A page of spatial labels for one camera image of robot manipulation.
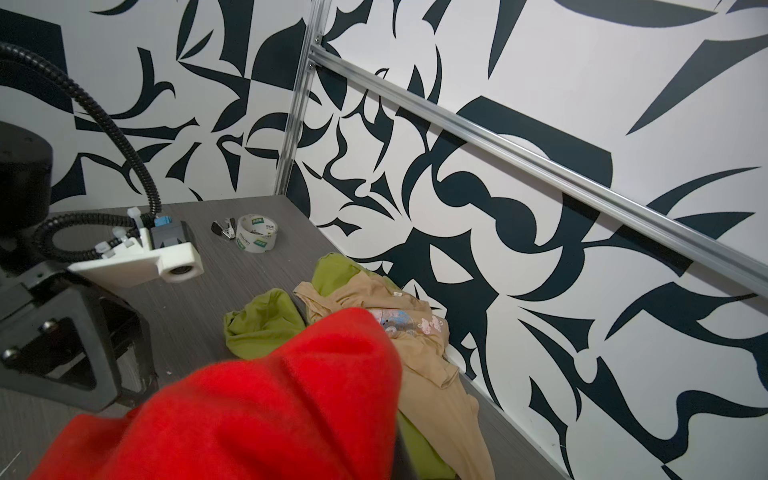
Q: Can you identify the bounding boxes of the left black corrugated cable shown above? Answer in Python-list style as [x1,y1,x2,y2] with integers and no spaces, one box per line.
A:
[0,41,164,264]

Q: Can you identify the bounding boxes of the beige cloth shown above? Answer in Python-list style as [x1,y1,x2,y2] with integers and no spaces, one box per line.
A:
[294,271,495,479]

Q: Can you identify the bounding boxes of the aluminium frame rails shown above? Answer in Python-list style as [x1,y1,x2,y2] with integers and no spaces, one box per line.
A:
[278,1,767,306]

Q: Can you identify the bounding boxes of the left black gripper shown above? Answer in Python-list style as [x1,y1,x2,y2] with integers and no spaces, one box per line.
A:
[1,263,158,412]

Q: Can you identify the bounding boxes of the small black binder clip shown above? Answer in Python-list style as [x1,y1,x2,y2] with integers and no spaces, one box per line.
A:
[210,218,236,240]

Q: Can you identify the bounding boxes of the clear tape roll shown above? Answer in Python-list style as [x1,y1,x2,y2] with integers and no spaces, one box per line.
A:
[235,214,279,254]

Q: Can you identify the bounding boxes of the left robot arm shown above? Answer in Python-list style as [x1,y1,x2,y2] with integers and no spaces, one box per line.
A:
[1,123,157,412]

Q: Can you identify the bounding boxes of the green printed shirt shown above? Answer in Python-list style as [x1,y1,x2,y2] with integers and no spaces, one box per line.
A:
[223,251,460,480]

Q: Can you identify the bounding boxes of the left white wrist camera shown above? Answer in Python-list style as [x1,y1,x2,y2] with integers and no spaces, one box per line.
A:
[68,207,204,290]

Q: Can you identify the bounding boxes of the red cloth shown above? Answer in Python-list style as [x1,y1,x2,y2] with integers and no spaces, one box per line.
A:
[33,308,402,479]

